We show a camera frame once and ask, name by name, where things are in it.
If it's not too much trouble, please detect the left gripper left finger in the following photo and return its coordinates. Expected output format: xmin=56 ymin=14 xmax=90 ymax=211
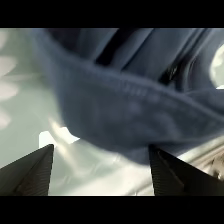
xmin=0 ymin=143 xmax=55 ymax=197

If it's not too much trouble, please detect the blue shirt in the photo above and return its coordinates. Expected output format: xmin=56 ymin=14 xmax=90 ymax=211
xmin=30 ymin=28 xmax=224 ymax=166

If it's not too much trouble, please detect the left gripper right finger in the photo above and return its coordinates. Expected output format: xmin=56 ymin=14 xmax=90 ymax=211
xmin=147 ymin=144 xmax=224 ymax=197

